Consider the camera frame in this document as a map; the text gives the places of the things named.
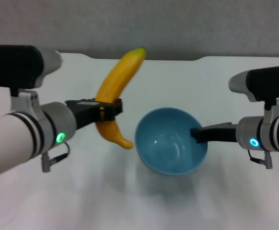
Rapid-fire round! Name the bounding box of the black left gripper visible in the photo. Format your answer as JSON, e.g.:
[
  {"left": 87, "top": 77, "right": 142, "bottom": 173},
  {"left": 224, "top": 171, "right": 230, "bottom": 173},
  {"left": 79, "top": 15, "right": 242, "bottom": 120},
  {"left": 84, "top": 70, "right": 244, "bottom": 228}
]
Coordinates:
[{"left": 65, "top": 98, "right": 124, "bottom": 131}]

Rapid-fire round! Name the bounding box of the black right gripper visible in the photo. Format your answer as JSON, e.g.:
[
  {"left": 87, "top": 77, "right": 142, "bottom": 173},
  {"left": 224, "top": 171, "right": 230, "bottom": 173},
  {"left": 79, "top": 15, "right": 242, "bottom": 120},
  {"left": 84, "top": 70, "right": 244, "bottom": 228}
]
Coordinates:
[{"left": 190, "top": 122, "right": 237, "bottom": 144}]

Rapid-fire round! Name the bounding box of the yellow banana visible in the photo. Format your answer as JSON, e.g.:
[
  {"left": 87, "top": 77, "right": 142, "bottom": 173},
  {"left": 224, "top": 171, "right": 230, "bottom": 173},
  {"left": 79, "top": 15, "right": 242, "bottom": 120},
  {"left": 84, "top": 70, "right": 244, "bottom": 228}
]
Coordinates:
[{"left": 94, "top": 47, "right": 147, "bottom": 150}]

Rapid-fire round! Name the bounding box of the blue bowl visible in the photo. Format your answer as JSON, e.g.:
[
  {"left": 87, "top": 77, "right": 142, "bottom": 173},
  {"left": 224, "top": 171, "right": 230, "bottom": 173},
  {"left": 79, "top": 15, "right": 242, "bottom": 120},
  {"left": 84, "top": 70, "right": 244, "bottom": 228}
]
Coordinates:
[{"left": 134, "top": 107, "right": 209, "bottom": 177}]

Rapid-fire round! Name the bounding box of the right arm cable with plug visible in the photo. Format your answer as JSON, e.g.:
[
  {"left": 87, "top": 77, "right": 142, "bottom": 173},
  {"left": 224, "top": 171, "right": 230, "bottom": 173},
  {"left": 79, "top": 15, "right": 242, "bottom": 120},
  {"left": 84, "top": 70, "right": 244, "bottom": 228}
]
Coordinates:
[{"left": 248, "top": 149, "right": 274, "bottom": 170}]

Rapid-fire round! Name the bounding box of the arm cable with plug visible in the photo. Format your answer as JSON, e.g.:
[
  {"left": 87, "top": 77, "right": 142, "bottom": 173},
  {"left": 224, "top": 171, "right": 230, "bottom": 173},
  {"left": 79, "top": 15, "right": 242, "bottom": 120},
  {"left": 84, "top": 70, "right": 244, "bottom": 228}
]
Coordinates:
[
  {"left": 41, "top": 142, "right": 71, "bottom": 173},
  {"left": 248, "top": 149, "right": 274, "bottom": 170}
]

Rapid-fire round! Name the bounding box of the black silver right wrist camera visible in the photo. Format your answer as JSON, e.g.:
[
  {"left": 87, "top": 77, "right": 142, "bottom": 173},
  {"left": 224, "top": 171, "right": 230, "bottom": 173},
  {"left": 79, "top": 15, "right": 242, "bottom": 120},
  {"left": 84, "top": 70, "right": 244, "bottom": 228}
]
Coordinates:
[{"left": 228, "top": 65, "right": 279, "bottom": 118}]

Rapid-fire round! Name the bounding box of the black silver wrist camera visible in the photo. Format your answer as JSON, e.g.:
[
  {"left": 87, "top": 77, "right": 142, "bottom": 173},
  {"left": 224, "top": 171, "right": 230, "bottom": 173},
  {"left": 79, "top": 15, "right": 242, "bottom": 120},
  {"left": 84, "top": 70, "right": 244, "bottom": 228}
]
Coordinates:
[
  {"left": 228, "top": 65, "right": 279, "bottom": 118},
  {"left": 0, "top": 45, "right": 63, "bottom": 113}
]

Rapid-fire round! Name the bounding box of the left arm cable with plug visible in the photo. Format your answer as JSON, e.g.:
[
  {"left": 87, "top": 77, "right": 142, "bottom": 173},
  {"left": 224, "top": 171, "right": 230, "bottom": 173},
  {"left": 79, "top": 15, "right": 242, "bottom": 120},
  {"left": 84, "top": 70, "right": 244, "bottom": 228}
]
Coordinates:
[{"left": 41, "top": 142, "right": 71, "bottom": 173}]

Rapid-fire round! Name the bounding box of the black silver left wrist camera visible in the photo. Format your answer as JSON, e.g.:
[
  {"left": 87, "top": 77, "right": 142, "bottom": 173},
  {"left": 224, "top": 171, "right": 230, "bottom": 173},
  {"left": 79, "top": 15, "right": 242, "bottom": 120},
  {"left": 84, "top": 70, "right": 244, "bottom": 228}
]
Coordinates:
[{"left": 0, "top": 45, "right": 63, "bottom": 113}]

